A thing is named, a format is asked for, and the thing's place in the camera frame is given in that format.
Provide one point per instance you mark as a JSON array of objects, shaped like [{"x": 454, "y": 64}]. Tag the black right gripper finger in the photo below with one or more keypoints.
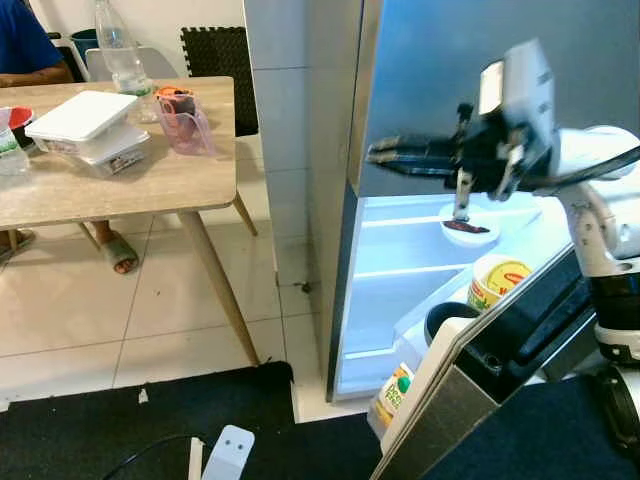
[
  {"x": 425, "y": 142},
  {"x": 415, "y": 161}
]

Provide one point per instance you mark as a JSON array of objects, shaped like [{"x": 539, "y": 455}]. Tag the yellow instant noodle cup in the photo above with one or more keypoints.
[{"x": 498, "y": 280}]

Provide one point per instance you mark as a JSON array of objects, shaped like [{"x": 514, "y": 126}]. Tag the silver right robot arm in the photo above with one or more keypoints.
[{"x": 600, "y": 220}]

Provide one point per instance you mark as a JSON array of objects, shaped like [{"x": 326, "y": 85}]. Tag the silver fridge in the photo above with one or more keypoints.
[{"x": 450, "y": 60}]

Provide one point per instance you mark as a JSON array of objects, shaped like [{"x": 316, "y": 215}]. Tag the open fridge door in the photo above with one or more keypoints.
[{"x": 470, "y": 400}]

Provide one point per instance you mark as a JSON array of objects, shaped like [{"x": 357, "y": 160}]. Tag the white bowl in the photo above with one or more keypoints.
[{"x": 482, "y": 212}]

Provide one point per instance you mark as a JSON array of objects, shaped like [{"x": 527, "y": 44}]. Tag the brown cooked food piece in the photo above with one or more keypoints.
[{"x": 478, "y": 229}]

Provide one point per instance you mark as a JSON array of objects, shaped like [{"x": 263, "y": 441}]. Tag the black round bowl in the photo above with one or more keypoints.
[{"x": 450, "y": 318}]

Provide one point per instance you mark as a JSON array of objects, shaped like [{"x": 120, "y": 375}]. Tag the black lattice panel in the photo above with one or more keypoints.
[{"x": 220, "y": 75}]

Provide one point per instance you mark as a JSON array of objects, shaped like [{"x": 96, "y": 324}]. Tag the pink clear plastic jug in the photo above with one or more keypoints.
[{"x": 190, "y": 130}]

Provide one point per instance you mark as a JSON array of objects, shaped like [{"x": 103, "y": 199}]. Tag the light wooden table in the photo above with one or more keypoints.
[{"x": 150, "y": 190}]

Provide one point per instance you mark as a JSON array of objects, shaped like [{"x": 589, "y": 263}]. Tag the clear labelled food container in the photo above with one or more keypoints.
[{"x": 115, "y": 155}]

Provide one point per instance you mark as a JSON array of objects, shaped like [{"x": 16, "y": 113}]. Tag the grey sandal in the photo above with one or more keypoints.
[{"x": 122, "y": 255}]

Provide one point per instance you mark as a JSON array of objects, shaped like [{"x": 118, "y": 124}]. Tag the large clear water bottle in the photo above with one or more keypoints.
[{"x": 120, "y": 55}]

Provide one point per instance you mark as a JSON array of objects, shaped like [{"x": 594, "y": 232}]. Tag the white lidded food container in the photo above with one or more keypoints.
[{"x": 80, "y": 115}]

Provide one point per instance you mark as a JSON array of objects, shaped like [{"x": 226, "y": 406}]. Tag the teal plastic bin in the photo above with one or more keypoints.
[{"x": 85, "y": 42}]

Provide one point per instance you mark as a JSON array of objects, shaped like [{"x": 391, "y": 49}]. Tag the clear bottle with green label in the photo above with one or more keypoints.
[{"x": 10, "y": 150}]

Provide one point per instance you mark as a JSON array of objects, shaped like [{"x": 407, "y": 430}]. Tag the person in blue shirt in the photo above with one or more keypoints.
[{"x": 25, "y": 45}]

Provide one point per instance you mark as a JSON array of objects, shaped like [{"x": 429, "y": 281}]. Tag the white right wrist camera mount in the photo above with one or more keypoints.
[{"x": 520, "y": 85}]

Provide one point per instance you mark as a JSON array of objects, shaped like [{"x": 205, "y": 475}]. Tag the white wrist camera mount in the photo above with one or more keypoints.
[
  {"x": 520, "y": 85},
  {"x": 230, "y": 452}
]

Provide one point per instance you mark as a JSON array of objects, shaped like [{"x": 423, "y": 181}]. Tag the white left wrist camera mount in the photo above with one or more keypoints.
[{"x": 230, "y": 452}]

